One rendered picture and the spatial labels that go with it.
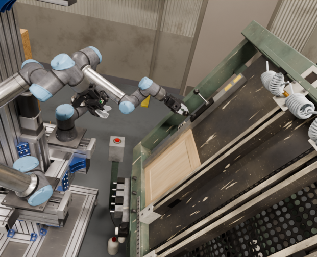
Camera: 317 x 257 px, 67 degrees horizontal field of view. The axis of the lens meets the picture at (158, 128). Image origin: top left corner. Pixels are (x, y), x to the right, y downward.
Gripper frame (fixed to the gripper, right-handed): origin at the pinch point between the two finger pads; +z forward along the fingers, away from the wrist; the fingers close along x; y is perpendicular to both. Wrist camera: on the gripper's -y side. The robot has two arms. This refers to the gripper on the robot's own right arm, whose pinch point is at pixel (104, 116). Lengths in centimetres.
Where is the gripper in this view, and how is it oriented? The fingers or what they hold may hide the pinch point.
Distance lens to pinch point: 117.9
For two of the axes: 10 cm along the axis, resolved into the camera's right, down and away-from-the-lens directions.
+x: 2.1, -8.3, 5.2
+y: 9.1, -0.3, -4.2
